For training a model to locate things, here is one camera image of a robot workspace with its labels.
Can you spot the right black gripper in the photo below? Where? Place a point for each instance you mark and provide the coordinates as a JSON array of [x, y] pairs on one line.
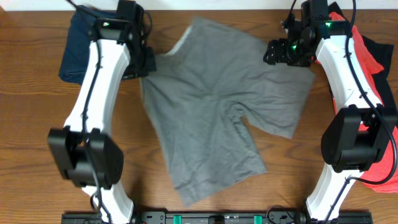
[[277, 51]]

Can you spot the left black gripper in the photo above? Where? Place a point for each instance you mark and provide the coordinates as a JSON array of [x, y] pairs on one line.
[[150, 54]]

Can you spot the grey khaki shorts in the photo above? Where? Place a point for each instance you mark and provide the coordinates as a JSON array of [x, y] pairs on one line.
[[202, 97]]

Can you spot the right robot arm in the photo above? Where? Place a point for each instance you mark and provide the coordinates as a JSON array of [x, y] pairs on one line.
[[325, 205]]

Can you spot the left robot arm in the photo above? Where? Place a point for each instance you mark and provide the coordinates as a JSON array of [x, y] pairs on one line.
[[83, 149]]

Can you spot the folded navy blue shorts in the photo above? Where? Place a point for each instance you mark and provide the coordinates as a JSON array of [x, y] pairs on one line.
[[77, 50]]

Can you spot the black garment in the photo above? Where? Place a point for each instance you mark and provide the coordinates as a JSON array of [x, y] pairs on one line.
[[375, 60]]

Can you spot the red soccer t-shirt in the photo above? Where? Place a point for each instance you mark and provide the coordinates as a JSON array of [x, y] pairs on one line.
[[358, 144]]

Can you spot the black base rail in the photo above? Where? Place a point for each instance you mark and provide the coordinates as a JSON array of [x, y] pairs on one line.
[[226, 218]]

